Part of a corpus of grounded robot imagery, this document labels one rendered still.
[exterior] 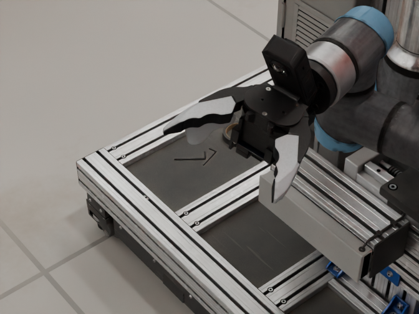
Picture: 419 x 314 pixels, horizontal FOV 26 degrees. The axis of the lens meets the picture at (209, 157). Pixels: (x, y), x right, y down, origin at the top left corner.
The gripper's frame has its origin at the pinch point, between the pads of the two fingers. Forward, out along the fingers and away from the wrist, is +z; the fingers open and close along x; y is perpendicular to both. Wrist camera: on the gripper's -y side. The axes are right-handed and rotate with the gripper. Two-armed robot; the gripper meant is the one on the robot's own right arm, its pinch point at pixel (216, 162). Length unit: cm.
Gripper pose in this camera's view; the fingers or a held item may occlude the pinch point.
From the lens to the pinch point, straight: 97.9
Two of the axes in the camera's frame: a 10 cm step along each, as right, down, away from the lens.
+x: -8.0, -5.0, 3.4
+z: -6.0, 5.5, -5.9
